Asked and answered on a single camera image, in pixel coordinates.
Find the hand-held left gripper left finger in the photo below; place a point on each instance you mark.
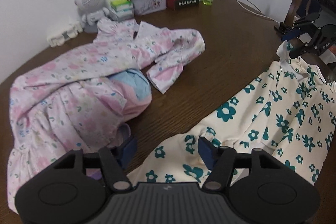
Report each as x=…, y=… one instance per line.
x=128, y=148

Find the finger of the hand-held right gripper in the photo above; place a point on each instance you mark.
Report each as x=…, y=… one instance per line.
x=299, y=52
x=291, y=34

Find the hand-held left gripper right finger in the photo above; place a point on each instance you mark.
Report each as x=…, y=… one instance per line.
x=206, y=150

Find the cream dress with green flowers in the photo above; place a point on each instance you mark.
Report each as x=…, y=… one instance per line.
x=262, y=119

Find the pink floral dress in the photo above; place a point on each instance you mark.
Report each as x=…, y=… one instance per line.
x=65, y=98

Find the wooden chair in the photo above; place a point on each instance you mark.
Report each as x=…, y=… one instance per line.
x=302, y=2

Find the purple garment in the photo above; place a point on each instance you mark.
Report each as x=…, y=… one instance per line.
x=94, y=174

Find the light blue cloth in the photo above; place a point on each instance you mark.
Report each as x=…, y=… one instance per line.
x=139, y=82

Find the white plastic toy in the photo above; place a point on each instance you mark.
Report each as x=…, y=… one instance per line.
x=63, y=33

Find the green and white packs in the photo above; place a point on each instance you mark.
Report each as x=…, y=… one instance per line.
x=121, y=7

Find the grey tin box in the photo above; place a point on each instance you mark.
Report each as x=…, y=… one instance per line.
x=148, y=2

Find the white robot speaker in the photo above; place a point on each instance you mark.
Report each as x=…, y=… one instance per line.
x=90, y=1

